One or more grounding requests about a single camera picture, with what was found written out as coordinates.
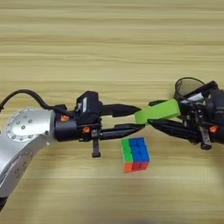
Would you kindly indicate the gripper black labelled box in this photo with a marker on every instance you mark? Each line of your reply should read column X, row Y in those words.
column 90, row 108
column 215, row 108

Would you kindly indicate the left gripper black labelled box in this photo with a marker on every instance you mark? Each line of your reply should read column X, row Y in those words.
column 90, row 108

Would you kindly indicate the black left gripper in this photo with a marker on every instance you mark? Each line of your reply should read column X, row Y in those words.
column 65, row 129

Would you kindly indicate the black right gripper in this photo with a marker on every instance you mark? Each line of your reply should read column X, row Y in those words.
column 198, row 116

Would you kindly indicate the green rectangular block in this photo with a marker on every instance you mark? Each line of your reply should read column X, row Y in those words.
column 157, row 112

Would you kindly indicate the multicolour puzzle cube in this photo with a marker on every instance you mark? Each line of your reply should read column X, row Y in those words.
column 138, row 151

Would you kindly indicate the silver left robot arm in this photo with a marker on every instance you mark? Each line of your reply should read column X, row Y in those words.
column 26, row 137

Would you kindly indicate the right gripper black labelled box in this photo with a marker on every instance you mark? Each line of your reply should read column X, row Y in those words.
column 215, row 108

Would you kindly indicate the black marker with white label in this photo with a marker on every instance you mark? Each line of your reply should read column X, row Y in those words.
column 204, row 89

